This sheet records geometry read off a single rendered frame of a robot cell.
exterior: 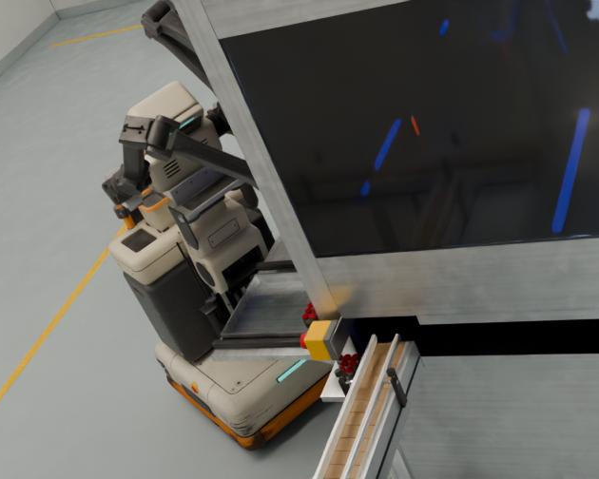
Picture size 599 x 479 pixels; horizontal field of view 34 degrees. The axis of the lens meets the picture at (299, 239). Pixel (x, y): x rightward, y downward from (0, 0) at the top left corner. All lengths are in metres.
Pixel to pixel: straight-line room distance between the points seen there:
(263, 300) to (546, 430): 0.88
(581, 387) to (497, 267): 0.39
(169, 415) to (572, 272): 2.32
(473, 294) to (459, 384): 0.31
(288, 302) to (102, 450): 1.58
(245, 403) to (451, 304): 1.41
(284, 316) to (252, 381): 0.86
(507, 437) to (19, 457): 2.42
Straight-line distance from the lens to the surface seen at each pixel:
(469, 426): 2.62
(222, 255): 3.33
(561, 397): 2.47
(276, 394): 3.62
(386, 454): 2.28
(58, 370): 4.77
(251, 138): 2.19
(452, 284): 2.28
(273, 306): 2.83
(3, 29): 9.33
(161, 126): 2.68
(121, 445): 4.14
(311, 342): 2.41
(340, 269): 2.34
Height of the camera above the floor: 2.48
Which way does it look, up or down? 32 degrees down
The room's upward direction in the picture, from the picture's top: 24 degrees counter-clockwise
